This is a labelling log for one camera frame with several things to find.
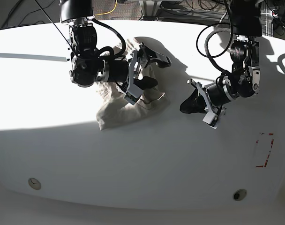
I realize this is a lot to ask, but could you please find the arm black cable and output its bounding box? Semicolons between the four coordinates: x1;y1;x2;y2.
195;0;237;75
34;0;127;61

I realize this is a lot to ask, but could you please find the right round table grommet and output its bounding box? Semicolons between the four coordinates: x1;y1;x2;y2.
232;189;247;201

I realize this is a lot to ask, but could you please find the round table grommet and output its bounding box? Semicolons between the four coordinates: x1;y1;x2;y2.
28;178;42;190
232;189;247;201

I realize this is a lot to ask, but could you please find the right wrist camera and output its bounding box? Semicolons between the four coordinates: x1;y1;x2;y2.
124;89;143;105

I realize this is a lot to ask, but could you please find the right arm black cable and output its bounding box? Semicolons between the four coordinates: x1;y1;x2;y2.
34;0;127;61

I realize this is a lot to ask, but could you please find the beige t-shirt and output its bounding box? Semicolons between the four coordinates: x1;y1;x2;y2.
95;36;189;131

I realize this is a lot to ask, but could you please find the left round table grommet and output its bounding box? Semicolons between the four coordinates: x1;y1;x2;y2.
28;178;42;190

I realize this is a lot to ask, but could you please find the yellow cable on floor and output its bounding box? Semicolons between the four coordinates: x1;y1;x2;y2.
94;0;117;17

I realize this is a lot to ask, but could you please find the red tape rectangle marking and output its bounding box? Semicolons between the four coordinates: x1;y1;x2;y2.
253;133;274;168

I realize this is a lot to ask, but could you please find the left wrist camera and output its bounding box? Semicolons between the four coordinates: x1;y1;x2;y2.
203;112;219;129

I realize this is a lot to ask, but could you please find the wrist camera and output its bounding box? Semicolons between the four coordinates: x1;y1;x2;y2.
203;112;219;129
124;89;143;105

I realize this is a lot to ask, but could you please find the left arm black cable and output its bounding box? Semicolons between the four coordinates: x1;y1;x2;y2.
195;0;237;75

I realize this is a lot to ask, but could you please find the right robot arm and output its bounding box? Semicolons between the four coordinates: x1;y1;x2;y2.
60;0;171;98

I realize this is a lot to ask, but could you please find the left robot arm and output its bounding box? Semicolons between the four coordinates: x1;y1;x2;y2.
180;0;262;127

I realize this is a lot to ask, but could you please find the aluminium frame with cables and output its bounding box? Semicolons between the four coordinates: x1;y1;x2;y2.
138;0;285;40

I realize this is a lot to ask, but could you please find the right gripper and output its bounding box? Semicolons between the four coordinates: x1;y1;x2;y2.
102;43;172;94

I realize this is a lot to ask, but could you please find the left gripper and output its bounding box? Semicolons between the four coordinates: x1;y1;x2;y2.
180;79;236;121

